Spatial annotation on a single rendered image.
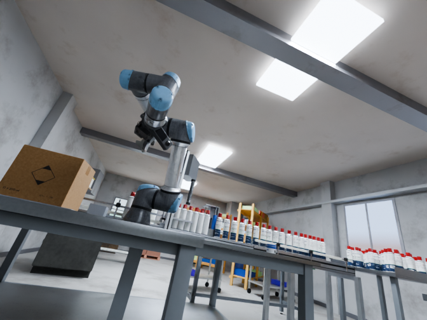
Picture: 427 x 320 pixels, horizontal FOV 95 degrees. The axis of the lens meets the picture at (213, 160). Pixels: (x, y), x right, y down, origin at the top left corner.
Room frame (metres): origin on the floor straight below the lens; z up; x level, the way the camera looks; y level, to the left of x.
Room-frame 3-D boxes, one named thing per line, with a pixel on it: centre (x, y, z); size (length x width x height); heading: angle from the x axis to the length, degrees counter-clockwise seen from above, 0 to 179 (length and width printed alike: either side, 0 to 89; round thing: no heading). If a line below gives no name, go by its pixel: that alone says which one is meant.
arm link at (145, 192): (1.17, 0.34, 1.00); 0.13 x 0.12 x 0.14; 88
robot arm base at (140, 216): (1.17, 0.35, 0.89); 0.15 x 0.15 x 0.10
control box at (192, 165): (1.59, 0.19, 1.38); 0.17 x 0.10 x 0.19; 161
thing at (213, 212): (1.84, -0.06, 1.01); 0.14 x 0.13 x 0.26; 106
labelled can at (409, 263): (2.22, -2.09, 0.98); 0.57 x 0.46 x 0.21; 16
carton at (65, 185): (1.14, 0.88, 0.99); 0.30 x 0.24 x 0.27; 102
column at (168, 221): (1.51, 0.24, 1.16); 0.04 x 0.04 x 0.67; 16
